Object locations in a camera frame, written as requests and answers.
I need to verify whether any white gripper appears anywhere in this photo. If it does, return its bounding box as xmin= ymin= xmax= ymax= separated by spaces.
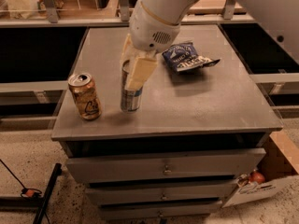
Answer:
xmin=120 ymin=0 xmax=180 ymax=91

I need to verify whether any silver blue redbull can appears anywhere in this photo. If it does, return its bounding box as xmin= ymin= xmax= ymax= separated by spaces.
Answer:
xmin=121 ymin=61 xmax=143 ymax=113

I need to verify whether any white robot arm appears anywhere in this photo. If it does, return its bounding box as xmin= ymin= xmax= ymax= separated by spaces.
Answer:
xmin=121 ymin=0 xmax=299 ymax=91

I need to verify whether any orange soda can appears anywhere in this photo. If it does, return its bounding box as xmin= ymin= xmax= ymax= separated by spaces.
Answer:
xmin=68 ymin=73 xmax=102 ymax=120

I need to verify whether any blue chip bag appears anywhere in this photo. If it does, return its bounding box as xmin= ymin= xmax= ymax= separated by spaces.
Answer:
xmin=162 ymin=42 xmax=220 ymax=73

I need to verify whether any grey drawer cabinet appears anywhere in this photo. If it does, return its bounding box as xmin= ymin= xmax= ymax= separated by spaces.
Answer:
xmin=52 ymin=25 xmax=282 ymax=210

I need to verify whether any metal railing shelf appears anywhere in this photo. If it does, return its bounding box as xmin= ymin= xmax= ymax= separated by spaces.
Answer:
xmin=0 ymin=0 xmax=253 ymax=26

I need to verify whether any top grey drawer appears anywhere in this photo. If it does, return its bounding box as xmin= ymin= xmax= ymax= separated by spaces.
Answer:
xmin=66 ymin=148 xmax=265 ymax=183

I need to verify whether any grey drawer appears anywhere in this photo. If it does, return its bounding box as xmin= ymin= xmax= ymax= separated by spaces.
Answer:
xmin=85 ymin=180 xmax=236 ymax=205
xmin=66 ymin=148 xmax=265 ymax=183
xmin=99 ymin=201 xmax=222 ymax=220

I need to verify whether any black floor bar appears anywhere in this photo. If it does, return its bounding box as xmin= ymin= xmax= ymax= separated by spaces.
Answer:
xmin=33 ymin=163 xmax=62 ymax=224

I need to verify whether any middle grey drawer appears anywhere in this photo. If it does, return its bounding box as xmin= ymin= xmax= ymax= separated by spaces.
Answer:
xmin=85 ymin=180 xmax=236 ymax=205

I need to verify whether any bottom grey drawer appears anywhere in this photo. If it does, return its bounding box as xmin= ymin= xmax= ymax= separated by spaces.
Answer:
xmin=99 ymin=201 xmax=222 ymax=220

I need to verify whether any red round object in box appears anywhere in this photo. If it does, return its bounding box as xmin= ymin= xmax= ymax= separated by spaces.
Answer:
xmin=249 ymin=171 xmax=265 ymax=184

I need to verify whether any cardboard box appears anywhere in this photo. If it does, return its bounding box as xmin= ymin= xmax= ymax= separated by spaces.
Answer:
xmin=223 ymin=131 xmax=299 ymax=207

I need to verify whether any black cable with orange plug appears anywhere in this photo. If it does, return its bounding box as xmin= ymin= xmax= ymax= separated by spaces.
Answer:
xmin=0 ymin=158 xmax=52 ymax=224

